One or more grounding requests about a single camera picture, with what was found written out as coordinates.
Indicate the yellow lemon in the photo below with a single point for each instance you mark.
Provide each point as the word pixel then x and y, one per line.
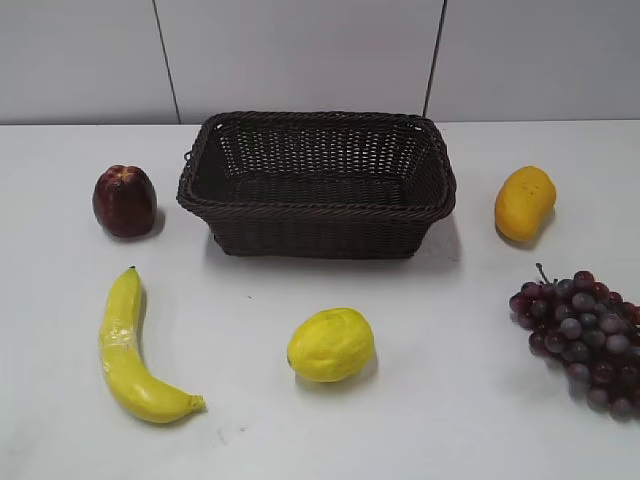
pixel 331 346

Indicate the dark brown wicker basket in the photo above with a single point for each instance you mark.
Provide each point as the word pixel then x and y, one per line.
pixel 330 185

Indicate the dark red apple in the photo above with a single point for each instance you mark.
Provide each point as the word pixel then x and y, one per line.
pixel 124 202

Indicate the orange yellow mango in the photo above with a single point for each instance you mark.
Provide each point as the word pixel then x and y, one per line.
pixel 525 200

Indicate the yellow banana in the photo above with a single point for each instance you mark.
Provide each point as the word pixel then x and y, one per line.
pixel 129 380

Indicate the purple grape bunch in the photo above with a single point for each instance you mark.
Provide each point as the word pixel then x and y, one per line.
pixel 588 330

